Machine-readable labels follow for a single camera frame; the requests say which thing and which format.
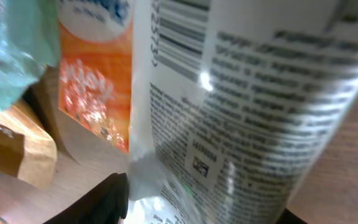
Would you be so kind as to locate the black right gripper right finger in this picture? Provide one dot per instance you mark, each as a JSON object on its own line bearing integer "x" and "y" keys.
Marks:
{"x": 287, "y": 217}

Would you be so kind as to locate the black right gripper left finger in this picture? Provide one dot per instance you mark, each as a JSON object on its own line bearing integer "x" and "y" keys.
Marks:
{"x": 106, "y": 203}

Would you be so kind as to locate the beige seed pouch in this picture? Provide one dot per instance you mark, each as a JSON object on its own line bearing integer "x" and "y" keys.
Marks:
{"x": 30, "y": 138}

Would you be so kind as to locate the white cream tube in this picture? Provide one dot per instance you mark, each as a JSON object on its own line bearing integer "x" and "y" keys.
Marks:
{"x": 233, "y": 101}

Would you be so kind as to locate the orange juice carton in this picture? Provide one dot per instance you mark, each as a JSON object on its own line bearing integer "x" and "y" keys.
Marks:
{"x": 96, "y": 66}

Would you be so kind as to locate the teal wet wipes pack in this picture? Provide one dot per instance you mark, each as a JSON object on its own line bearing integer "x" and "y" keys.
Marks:
{"x": 29, "y": 44}

